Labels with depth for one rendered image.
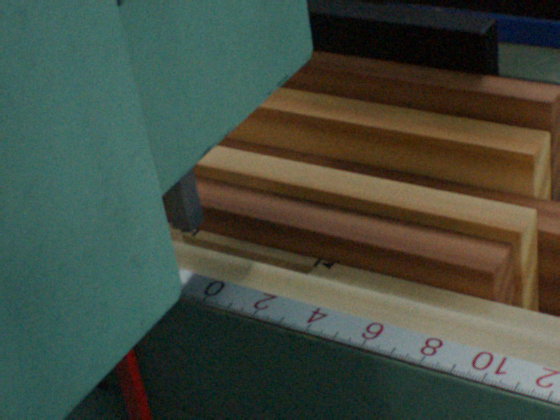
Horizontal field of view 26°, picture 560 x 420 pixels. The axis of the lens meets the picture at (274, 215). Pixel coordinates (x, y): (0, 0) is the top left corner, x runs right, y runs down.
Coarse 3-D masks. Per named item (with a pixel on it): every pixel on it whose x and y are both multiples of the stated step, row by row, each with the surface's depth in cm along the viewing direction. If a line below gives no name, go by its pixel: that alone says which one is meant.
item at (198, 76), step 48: (144, 0) 34; (192, 0) 36; (240, 0) 38; (288, 0) 41; (144, 48) 35; (192, 48) 37; (240, 48) 39; (288, 48) 42; (144, 96) 35; (192, 96) 37; (240, 96) 40; (192, 144) 38
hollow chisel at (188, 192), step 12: (192, 168) 43; (180, 180) 43; (192, 180) 44; (168, 192) 44; (180, 192) 43; (192, 192) 44; (168, 204) 44; (180, 204) 44; (192, 204) 44; (180, 216) 44; (192, 216) 44; (180, 228) 44; (192, 228) 44
